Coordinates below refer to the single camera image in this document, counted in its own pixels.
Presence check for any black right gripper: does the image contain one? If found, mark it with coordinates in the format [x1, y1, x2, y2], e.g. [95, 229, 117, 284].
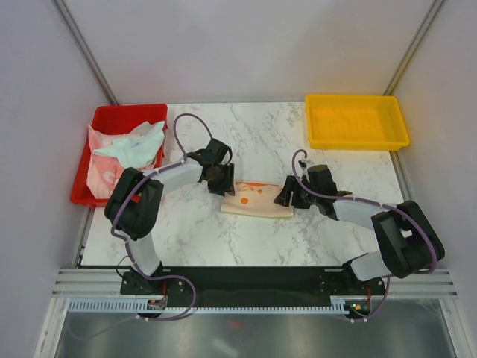
[274, 175, 320, 210]

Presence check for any orange fox towel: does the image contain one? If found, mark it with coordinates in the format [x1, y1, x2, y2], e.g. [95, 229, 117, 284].
[220, 181, 293, 219]

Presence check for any mint green towel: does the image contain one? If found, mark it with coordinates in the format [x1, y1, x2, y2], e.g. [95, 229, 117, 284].
[93, 122, 165, 169]

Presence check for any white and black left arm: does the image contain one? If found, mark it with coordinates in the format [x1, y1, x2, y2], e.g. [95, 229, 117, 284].
[104, 146, 235, 294]

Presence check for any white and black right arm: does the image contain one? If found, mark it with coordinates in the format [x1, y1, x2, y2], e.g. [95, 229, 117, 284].
[274, 175, 446, 294]

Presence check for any yellow plastic bin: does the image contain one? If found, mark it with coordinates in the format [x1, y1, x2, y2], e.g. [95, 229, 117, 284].
[305, 95, 410, 151]

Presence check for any pink patterned towel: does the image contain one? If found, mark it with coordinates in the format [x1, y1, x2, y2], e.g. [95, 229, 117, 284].
[86, 122, 152, 199]

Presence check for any red plastic bin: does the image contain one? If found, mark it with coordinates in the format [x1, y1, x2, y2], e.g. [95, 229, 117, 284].
[70, 104, 168, 207]

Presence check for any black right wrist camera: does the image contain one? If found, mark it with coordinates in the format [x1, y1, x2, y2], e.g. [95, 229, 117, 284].
[307, 164, 338, 196]

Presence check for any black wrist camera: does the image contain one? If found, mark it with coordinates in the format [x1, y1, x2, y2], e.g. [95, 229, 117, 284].
[205, 138, 233, 164]
[307, 164, 338, 196]

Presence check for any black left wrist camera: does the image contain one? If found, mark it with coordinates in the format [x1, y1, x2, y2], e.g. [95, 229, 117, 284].
[205, 138, 233, 164]

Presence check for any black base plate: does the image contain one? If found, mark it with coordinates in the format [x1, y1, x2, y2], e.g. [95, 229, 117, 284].
[120, 266, 385, 309]

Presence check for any white slotted cable duct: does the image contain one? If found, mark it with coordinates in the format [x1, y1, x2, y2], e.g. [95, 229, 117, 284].
[68, 298, 370, 315]

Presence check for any aluminium frame rail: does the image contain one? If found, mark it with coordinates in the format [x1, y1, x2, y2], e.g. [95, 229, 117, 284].
[51, 266, 459, 298]

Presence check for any right corner aluminium post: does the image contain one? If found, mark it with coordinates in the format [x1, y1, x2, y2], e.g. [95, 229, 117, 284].
[383, 0, 447, 96]

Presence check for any corner aluminium post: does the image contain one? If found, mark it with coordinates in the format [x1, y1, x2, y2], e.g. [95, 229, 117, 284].
[383, 0, 447, 96]
[51, 0, 119, 105]

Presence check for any left corner aluminium post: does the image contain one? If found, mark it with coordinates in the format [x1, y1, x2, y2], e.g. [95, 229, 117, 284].
[51, 0, 119, 105]

